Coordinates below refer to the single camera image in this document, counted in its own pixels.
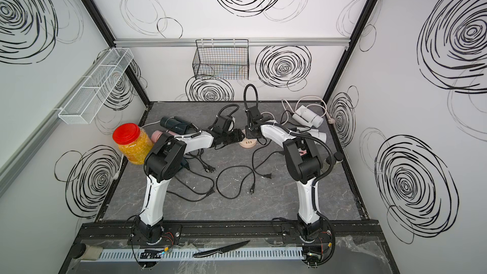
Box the black wire basket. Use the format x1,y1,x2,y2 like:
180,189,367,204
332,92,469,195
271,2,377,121
192,39,250,80

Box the white hair dryer back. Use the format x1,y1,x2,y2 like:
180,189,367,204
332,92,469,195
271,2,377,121
292,105,323,128

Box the white hair dryer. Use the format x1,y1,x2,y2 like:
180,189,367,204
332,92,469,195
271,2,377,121
307,129,327,143
292,105,323,128

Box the pink hair dryer left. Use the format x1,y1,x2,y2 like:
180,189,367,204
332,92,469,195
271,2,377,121
150,130,172,143

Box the black kitchen knife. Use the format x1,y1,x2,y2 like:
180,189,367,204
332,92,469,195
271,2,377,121
193,240,250,258

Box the white vent strip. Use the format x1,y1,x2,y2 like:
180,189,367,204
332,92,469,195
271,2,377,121
95,247,304,263

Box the beige power strip cord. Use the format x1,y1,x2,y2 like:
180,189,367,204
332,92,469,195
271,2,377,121
258,95,336,126

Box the white wire shelf basket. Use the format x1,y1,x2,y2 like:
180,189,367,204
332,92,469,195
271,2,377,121
58,48,133,125

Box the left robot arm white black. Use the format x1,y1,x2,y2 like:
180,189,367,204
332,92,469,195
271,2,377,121
133,119,244,245

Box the jar with red lid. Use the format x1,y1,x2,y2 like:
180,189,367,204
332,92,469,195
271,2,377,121
112,123,153,165

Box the round beige power strip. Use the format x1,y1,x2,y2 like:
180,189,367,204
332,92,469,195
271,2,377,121
238,138,257,148

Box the dark green hair dryer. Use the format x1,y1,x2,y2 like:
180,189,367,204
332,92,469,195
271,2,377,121
160,116,199,135

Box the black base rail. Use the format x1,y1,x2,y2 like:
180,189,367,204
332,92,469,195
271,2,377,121
77,218,381,246

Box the white hair dryer middle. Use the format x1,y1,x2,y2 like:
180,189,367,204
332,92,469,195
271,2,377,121
307,129,327,143

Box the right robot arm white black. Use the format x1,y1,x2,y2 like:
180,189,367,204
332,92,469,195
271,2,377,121
246,106,336,242

